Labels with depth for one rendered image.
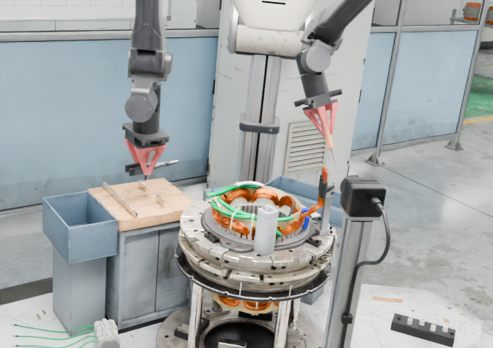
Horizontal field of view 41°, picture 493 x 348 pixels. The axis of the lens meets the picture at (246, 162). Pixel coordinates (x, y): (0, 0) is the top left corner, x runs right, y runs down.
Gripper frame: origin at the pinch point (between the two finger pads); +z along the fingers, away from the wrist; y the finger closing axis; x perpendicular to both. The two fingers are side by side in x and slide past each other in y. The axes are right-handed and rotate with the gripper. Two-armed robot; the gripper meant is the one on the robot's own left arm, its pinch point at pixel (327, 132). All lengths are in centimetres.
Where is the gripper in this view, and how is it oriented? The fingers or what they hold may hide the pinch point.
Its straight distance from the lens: 157.6
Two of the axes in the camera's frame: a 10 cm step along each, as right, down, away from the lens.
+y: 8.5, -2.9, 4.4
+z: 2.7, 9.6, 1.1
